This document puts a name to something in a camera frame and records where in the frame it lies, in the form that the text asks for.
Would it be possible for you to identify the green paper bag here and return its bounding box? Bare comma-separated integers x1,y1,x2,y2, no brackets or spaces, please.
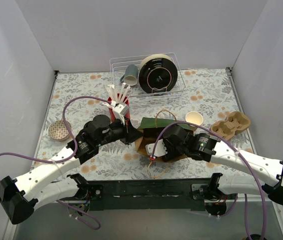
135,109,197,179

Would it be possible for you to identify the black round plate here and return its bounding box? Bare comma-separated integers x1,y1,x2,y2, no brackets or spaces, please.
138,53,178,94

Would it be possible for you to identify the patterned small bowl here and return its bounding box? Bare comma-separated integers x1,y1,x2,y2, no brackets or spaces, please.
48,120,70,142

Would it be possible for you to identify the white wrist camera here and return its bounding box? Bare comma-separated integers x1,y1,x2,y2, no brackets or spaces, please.
145,139,168,158
113,102,129,125

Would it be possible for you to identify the white straw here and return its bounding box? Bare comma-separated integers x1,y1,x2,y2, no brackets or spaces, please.
116,93,122,103
106,84,118,102
103,101,116,109
119,85,131,103

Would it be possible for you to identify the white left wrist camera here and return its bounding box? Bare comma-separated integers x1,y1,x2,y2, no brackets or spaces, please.
113,102,129,125

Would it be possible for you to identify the white wire dish rack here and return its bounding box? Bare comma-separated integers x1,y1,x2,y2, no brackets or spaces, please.
109,52,186,107

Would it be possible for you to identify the brown paper cup stack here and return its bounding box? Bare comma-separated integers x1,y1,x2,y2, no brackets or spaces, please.
185,111,204,126

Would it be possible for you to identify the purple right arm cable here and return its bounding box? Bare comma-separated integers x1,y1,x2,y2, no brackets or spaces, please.
149,121,268,240

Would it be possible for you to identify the red ribbed straw holder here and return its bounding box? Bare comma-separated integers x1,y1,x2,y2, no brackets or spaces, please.
108,97,131,122

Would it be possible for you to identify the grey ceramic mug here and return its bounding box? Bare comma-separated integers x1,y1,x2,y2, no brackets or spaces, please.
120,64,139,86

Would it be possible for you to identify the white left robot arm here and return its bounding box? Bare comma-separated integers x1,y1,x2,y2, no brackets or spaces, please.
0,114,143,225

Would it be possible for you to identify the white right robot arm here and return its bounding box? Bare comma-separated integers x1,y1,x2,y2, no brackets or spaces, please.
161,124,283,206

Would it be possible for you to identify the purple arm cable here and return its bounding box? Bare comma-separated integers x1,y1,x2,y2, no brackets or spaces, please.
0,95,110,230
149,121,268,240

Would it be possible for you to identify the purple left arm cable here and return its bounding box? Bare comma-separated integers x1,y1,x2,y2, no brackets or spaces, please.
0,95,110,230

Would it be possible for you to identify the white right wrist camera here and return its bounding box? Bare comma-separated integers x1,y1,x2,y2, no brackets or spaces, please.
145,139,168,158

